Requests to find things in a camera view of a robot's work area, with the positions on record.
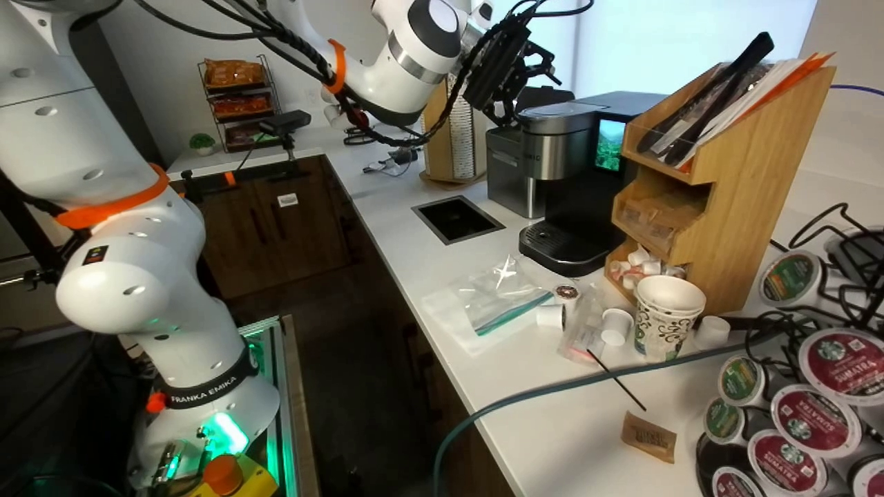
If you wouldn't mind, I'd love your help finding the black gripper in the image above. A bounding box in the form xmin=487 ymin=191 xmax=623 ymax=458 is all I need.
xmin=465 ymin=11 xmax=564 ymax=129

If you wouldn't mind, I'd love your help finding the black and silver coffeemaker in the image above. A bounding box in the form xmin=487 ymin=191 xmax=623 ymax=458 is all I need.
xmin=517 ymin=88 xmax=670 ymax=278

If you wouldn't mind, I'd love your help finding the patterned paper coffee cup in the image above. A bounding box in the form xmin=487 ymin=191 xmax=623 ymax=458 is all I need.
xmin=633 ymin=274 xmax=709 ymax=363

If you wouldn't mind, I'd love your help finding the wooden cup dispenser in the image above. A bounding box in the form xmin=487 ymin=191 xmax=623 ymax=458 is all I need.
xmin=420 ymin=81 xmax=492 ymax=189

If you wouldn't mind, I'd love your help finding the small white creamer cup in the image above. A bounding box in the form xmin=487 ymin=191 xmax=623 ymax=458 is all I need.
xmin=532 ymin=301 xmax=568 ymax=335
xmin=600 ymin=306 xmax=639 ymax=352
xmin=699 ymin=313 xmax=734 ymax=349

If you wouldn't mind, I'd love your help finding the clear plastic cup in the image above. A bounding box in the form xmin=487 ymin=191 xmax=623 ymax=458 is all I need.
xmin=557 ymin=287 xmax=611 ymax=367

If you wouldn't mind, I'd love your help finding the green lid coffee pod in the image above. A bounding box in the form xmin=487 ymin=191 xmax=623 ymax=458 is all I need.
xmin=757 ymin=249 xmax=826 ymax=306
xmin=701 ymin=394 xmax=748 ymax=445
xmin=716 ymin=354 xmax=768 ymax=408

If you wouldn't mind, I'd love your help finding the red lid coffee pod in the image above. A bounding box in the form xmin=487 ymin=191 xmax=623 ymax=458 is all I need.
xmin=744 ymin=428 xmax=829 ymax=497
xmin=797 ymin=327 xmax=884 ymax=408
xmin=709 ymin=463 xmax=768 ymax=497
xmin=851 ymin=455 xmax=884 ymax=497
xmin=768 ymin=383 xmax=865 ymax=461

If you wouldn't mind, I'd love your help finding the stack of paper cups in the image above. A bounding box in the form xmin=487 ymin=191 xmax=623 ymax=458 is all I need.
xmin=451 ymin=109 xmax=489 ymax=183

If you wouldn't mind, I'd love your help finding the black rectangular tray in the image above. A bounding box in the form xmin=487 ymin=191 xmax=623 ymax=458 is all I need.
xmin=412 ymin=191 xmax=507 ymax=249

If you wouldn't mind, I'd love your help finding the small clutter pile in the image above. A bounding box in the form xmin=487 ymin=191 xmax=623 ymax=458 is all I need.
xmin=361 ymin=136 xmax=423 ymax=178

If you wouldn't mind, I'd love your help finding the bright window pane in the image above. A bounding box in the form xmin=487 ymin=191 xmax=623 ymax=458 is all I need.
xmin=477 ymin=0 xmax=819 ymax=100

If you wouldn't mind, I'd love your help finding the black utensils bundle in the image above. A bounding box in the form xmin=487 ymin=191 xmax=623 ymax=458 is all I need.
xmin=636 ymin=27 xmax=775 ymax=169

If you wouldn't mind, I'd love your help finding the clear plastic zip bag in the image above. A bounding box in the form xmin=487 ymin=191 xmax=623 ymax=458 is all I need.
xmin=423 ymin=258 xmax=561 ymax=357

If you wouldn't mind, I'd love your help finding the black handheld device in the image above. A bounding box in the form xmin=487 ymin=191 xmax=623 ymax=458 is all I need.
xmin=256 ymin=109 xmax=315 ymax=149

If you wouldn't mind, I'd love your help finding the wooden condiment organizer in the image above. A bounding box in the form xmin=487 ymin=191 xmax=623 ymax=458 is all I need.
xmin=601 ymin=51 xmax=839 ymax=327

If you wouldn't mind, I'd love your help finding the orange edged paper stack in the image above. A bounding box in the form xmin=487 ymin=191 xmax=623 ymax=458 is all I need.
xmin=679 ymin=51 xmax=837 ymax=149

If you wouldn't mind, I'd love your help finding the dark wooden counter cabinet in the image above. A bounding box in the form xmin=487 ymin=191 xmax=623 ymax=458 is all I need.
xmin=168 ymin=151 xmax=369 ymax=301

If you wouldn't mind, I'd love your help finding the snack display rack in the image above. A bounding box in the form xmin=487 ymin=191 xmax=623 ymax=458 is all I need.
xmin=197 ymin=56 xmax=278 ymax=154

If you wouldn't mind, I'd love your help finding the black stir stick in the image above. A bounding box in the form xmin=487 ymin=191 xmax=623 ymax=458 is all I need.
xmin=586 ymin=346 xmax=648 ymax=414

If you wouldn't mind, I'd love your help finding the brown sugar packet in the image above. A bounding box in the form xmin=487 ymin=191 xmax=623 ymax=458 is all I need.
xmin=619 ymin=408 xmax=679 ymax=463

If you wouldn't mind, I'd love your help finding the robot stand with green light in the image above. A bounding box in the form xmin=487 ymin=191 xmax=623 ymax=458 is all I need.
xmin=126 ymin=313 xmax=319 ymax=497

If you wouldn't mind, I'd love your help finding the orange emergency stop button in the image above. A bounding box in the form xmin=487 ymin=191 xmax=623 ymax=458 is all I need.
xmin=188 ymin=454 xmax=278 ymax=497

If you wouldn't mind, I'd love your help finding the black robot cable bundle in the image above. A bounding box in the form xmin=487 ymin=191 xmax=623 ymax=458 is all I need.
xmin=134 ymin=0 xmax=597 ymax=149

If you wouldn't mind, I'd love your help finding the grey green cable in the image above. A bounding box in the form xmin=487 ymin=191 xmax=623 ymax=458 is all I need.
xmin=427 ymin=316 xmax=803 ymax=497

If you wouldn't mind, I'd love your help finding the black wire pod carousel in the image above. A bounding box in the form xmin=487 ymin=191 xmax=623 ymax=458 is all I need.
xmin=688 ymin=201 xmax=884 ymax=497

